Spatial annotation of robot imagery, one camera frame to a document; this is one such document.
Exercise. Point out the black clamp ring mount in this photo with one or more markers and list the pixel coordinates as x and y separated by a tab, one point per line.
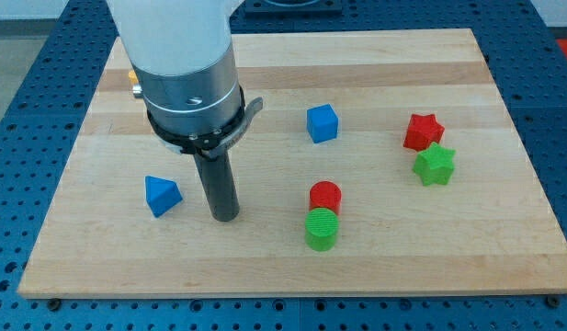
210	145

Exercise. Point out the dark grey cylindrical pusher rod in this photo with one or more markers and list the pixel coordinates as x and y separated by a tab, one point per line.
217	181

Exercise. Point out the blue triangle block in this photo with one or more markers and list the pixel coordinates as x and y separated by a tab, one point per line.
161	195

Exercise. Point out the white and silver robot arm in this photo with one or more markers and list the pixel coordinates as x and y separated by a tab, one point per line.
183	56

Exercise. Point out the yellow hexagon block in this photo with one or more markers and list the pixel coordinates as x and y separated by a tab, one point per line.
133	77

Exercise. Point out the red cylinder block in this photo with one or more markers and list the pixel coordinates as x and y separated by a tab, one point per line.
325	194

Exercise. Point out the blue cube block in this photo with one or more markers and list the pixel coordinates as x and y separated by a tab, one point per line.
322	123

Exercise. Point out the green cylinder block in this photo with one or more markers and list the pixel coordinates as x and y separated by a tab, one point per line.
321	229

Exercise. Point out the wooden board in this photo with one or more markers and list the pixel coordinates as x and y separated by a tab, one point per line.
383	163

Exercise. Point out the red star block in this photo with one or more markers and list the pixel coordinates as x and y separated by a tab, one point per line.
423	130

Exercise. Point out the green star block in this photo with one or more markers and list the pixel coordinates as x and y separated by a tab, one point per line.
435	165

